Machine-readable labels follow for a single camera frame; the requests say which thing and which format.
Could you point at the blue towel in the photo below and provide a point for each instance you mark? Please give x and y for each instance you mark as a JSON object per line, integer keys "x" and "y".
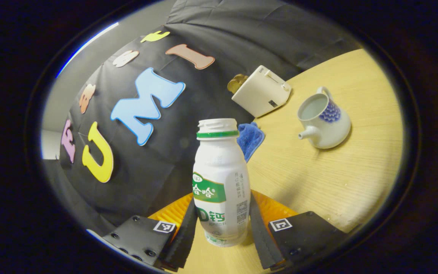
{"x": 249, "y": 139}

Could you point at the white toaster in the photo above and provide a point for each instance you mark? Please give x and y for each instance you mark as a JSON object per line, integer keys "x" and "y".
{"x": 259, "y": 93}

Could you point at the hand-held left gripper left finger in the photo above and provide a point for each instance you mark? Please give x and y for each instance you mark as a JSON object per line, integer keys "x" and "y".
{"x": 184, "y": 239}

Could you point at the brown toast slice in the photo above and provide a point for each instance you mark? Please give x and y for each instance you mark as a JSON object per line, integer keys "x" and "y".
{"x": 236, "y": 83}

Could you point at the white blue-patterned teacup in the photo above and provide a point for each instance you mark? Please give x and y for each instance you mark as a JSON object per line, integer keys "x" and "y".
{"x": 327, "y": 131}

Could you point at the white plastic water bottle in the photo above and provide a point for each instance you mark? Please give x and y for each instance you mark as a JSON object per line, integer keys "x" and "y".
{"x": 219, "y": 171}

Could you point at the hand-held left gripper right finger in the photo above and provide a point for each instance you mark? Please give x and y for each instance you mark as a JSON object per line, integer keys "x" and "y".
{"x": 261, "y": 239}

